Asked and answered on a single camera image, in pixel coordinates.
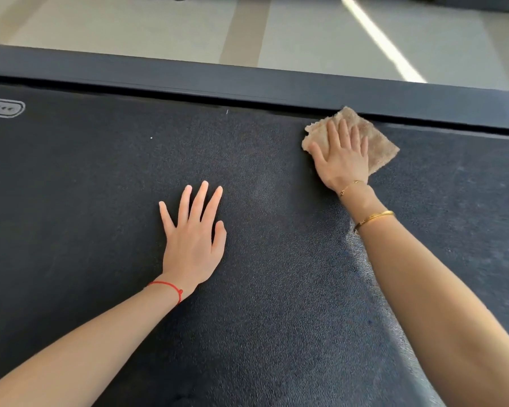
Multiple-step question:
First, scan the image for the person's right forearm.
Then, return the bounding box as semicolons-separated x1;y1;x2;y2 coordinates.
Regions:
339;184;509;407

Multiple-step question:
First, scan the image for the beige cleaning cloth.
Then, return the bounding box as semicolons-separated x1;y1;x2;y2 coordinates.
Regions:
301;106;401;176

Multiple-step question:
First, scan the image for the person's left forearm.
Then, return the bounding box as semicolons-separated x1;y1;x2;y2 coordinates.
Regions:
0;283;182;407

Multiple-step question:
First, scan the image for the person's right hand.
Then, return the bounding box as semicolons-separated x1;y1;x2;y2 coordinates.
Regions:
307;118;370;194

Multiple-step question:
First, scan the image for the person's left hand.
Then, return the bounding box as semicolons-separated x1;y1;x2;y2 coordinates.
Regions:
158;180;228;296

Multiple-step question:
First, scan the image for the black treadmill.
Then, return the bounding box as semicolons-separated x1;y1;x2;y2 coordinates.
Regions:
0;42;509;407
171;0;509;15

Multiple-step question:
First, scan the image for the gold bangle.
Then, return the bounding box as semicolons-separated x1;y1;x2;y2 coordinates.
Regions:
352;210;396;233

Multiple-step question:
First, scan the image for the red string bracelet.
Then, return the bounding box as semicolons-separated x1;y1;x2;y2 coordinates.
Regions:
146;280;184;306

